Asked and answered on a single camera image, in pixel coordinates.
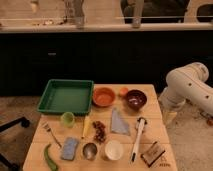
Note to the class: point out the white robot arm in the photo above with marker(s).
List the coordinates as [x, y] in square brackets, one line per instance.
[186, 83]

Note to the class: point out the green cup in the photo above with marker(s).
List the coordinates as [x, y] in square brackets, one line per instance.
[67, 119]

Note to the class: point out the green chili pepper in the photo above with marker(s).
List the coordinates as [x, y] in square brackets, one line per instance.
[49, 161]

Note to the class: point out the metal fork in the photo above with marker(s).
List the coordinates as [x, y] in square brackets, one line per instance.
[49, 130]

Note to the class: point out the small metal cup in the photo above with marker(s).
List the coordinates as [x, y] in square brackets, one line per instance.
[89, 151]

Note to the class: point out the green plastic tray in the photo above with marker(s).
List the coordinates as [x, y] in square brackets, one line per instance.
[62, 95]

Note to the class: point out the blue sponge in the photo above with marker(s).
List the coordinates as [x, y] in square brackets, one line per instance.
[69, 148]

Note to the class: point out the brown wooden box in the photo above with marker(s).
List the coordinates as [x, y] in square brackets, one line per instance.
[153, 153]

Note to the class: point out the purple bowl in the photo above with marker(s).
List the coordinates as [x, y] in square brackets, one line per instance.
[135, 99]

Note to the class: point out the bunch of red grapes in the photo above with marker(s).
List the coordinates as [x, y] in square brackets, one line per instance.
[100, 134]

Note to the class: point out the grey blue cloth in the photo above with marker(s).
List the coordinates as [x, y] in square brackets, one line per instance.
[118, 124]

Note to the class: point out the orange bowl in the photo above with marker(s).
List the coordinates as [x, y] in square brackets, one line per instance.
[103, 97]

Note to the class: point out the small orange fruit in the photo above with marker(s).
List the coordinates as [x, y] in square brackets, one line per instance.
[123, 91]

